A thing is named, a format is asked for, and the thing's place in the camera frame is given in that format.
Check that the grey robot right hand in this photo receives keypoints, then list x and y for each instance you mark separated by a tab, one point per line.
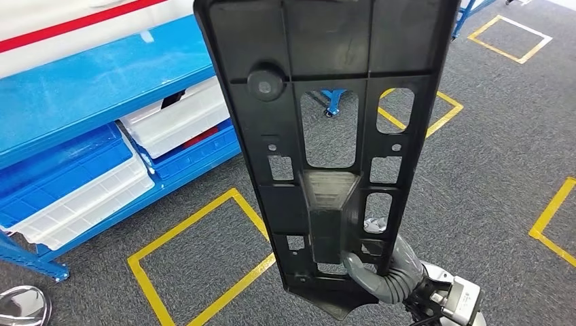
405	252

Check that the black plastic plate frame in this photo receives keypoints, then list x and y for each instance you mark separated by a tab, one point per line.
270	202

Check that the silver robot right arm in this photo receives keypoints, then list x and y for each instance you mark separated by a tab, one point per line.
400	288

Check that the yellow floor tape square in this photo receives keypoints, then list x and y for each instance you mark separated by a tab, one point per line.
180	218

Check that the blue plastic bin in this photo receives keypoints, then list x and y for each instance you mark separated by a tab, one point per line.
198	155
67	171

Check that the red plastic piece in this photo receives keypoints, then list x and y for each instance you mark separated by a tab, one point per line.
200	137

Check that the white plastic bin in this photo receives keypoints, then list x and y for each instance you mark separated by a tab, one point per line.
180	121
90	207

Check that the red barrier belt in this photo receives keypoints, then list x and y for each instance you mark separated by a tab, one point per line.
67	28

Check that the white car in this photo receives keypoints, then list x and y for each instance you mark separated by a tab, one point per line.
27	13

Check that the chrome stanchion post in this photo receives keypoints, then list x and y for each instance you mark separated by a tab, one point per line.
22	306

